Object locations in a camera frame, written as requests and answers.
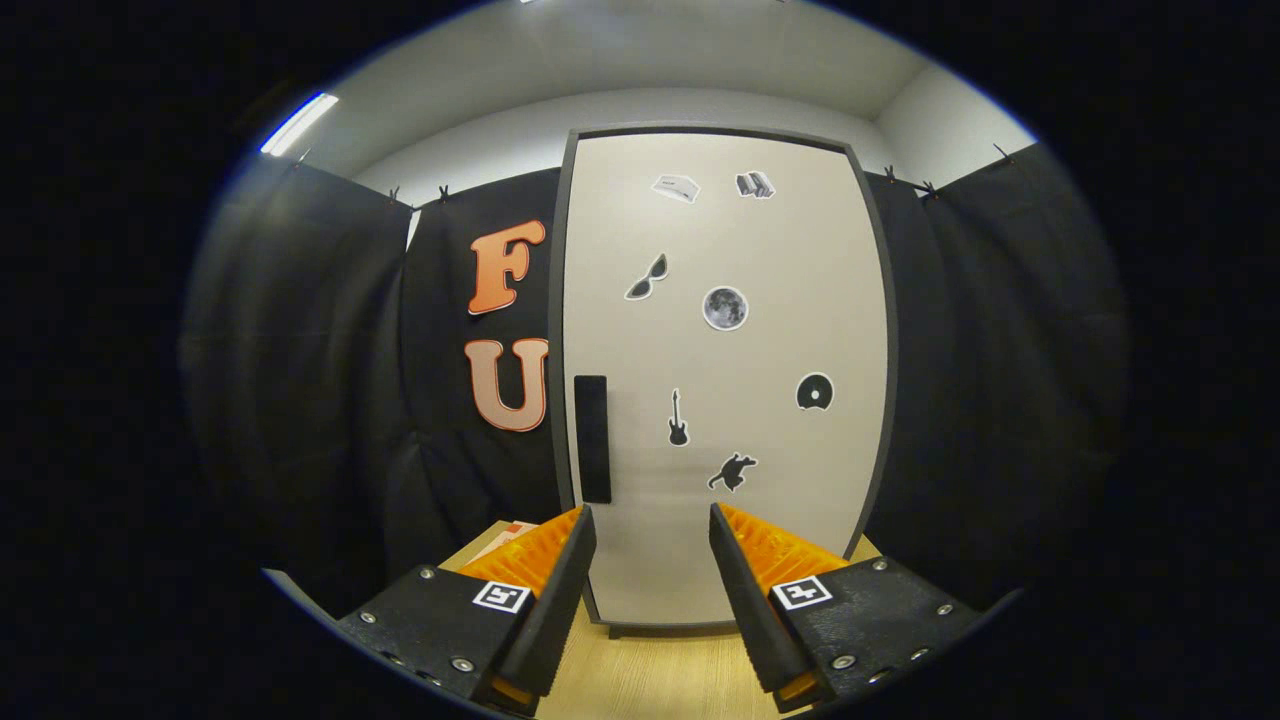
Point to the stack of books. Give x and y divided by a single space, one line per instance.
505 530

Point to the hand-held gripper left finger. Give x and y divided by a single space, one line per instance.
560 610

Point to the long ceiling light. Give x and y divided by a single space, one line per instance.
298 123

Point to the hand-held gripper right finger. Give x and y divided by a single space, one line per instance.
750 610

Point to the black backdrop cloth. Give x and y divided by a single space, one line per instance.
1000 350

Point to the white shoe cabinet door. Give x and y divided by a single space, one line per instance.
750 250

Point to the dark grey shoe cabinet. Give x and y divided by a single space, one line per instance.
655 629

